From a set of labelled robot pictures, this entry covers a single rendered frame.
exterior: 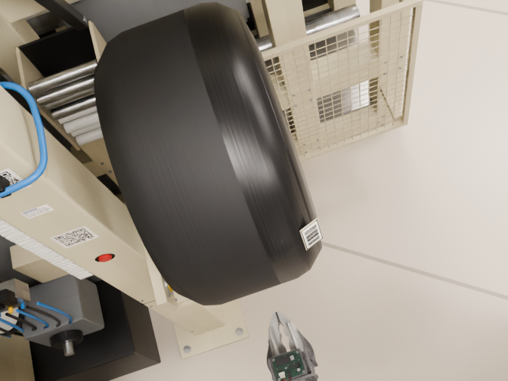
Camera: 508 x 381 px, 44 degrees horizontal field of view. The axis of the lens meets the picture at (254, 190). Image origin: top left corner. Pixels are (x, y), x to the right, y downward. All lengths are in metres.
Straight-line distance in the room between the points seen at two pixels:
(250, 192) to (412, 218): 1.52
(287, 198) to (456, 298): 1.45
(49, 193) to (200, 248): 0.28
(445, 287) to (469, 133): 0.64
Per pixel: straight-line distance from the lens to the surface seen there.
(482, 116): 2.72
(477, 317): 2.45
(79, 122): 1.72
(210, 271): 1.14
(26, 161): 1.06
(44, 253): 1.42
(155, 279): 1.55
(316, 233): 1.15
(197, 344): 2.47
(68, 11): 1.45
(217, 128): 1.04
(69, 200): 1.19
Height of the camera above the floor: 2.38
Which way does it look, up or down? 67 degrees down
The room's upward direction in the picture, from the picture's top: 25 degrees counter-clockwise
